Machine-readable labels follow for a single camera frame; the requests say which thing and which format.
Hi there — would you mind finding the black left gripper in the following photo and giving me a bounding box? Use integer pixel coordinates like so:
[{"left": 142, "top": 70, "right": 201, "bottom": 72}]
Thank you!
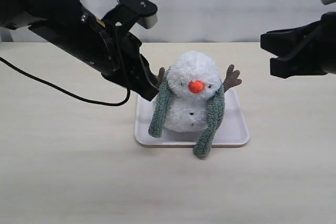
[{"left": 101, "top": 31, "right": 159, "bottom": 101}]

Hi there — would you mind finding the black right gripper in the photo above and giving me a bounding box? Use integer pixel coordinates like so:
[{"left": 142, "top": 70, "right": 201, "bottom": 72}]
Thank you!
[{"left": 260, "top": 12, "right": 335, "bottom": 79}]

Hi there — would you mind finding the white plush snowman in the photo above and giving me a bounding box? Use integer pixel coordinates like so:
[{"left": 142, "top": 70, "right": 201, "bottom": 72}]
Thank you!
[{"left": 155, "top": 50, "right": 242, "bottom": 133}]

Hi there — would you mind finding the green knitted scarf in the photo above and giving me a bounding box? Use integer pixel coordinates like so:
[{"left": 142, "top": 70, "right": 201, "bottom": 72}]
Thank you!
[{"left": 148, "top": 68, "right": 225, "bottom": 159}]

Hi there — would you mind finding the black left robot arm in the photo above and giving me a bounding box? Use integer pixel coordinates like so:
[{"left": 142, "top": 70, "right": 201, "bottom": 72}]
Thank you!
[{"left": 1, "top": 0, "right": 159, "bottom": 101}]

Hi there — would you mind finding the white backdrop curtain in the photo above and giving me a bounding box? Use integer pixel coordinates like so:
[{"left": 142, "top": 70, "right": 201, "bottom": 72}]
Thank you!
[{"left": 0, "top": 0, "right": 336, "bottom": 44}]

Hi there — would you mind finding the white square tray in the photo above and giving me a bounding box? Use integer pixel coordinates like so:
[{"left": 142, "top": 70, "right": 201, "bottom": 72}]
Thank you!
[{"left": 134, "top": 88, "right": 250, "bottom": 148}]

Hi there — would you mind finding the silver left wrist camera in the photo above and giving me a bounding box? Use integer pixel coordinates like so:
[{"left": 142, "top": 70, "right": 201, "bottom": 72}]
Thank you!
[{"left": 102, "top": 0, "right": 158, "bottom": 35}]

